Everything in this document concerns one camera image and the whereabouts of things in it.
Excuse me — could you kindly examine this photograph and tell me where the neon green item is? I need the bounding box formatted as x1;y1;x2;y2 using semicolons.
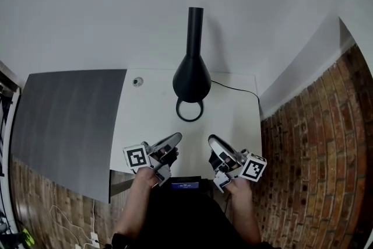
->
22;229;35;246

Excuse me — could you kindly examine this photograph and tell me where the person's right forearm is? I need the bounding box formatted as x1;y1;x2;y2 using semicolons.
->
227;177;262;246

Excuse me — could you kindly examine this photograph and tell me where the thin black cable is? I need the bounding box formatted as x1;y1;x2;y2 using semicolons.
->
210;80;260;103

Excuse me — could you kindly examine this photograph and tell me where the black metal railing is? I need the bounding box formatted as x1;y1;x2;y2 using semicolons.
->
0;83;21;237

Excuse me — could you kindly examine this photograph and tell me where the white desk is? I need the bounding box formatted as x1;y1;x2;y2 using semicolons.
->
109;68;263;204

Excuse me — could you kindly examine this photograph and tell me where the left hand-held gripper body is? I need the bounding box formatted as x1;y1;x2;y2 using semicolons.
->
122;138;173;187

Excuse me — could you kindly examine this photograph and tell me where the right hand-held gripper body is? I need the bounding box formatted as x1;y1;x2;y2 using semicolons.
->
213;145;268;194

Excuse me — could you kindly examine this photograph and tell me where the black desk lamp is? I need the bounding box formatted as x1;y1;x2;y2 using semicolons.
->
172;6;212;122

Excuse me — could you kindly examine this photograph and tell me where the black chest-mounted screen device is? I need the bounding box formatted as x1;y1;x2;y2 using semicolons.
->
168;175;210;198

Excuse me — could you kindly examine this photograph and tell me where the person's left forearm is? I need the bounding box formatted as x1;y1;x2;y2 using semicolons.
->
115;167;160;243

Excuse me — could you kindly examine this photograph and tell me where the looped white cable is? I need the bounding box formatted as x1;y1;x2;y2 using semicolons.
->
49;204;88;247

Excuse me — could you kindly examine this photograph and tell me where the person's black shirt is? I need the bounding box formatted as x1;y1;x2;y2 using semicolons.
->
112;192;280;249

